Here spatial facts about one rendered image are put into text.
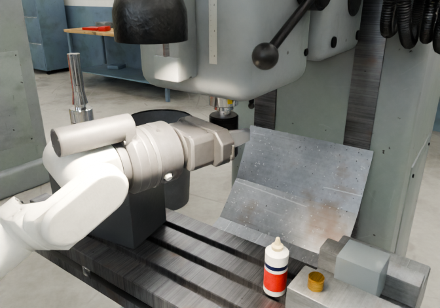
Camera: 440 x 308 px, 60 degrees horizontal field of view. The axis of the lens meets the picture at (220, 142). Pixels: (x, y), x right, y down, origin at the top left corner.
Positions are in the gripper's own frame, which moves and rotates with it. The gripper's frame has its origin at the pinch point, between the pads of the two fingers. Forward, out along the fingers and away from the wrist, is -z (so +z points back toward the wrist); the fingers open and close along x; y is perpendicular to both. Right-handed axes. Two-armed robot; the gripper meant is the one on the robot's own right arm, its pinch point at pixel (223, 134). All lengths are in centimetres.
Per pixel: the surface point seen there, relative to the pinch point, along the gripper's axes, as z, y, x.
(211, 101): 2.4, -5.8, 0.1
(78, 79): 10.5, -4.9, 32.7
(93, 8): -260, 8, 651
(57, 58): -203, 96, 706
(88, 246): 16.0, 28.0, 24.0
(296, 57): -6.4, -12.7, -8.6
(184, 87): 8.4, -9.2, -1.5
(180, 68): 11.6, -12.7, -5.1
